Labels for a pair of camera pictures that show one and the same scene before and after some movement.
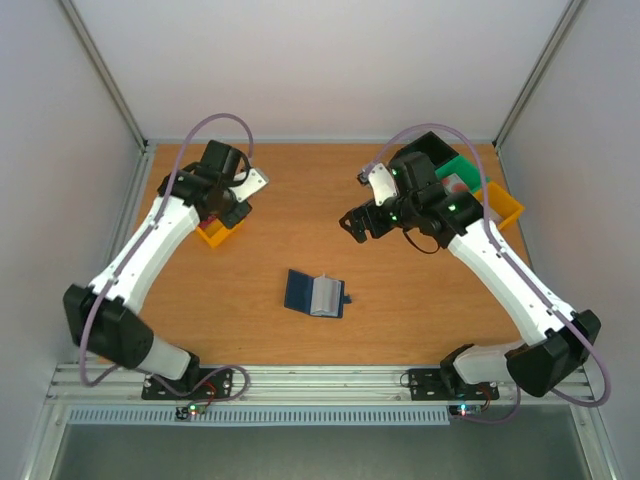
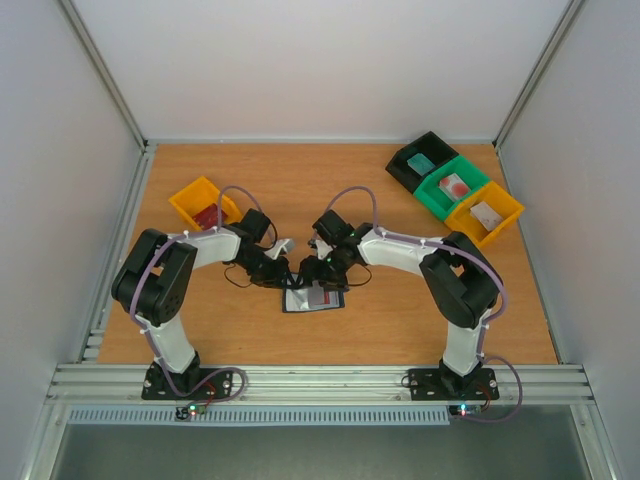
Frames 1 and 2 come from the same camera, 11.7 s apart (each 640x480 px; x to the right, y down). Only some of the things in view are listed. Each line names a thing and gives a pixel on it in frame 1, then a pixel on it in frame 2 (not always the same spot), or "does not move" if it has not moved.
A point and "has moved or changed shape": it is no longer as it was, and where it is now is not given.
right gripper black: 368,220 to 314,268
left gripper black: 231,219 to 275,279
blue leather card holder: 315,295 has moved or changed shape
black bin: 430,144 does not move
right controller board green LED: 465,409 does not move
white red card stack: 453,184 does not move
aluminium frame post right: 536,71 does not move
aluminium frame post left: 86,40 does not move
